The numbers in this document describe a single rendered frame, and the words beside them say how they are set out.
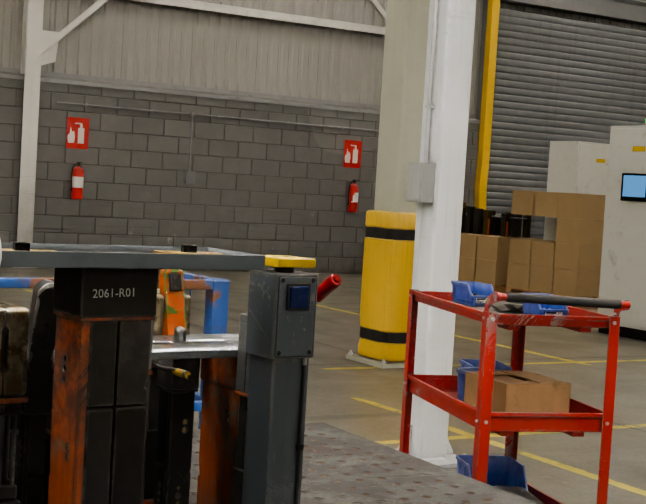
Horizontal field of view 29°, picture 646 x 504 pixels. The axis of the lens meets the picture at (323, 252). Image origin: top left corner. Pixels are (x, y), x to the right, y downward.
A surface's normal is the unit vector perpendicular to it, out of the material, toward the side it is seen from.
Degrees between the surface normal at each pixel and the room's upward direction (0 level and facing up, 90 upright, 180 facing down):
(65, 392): 90
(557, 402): 90
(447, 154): 90
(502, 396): 90
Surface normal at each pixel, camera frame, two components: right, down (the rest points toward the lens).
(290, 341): 0.59, 0.07
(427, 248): -0.86, -0.03
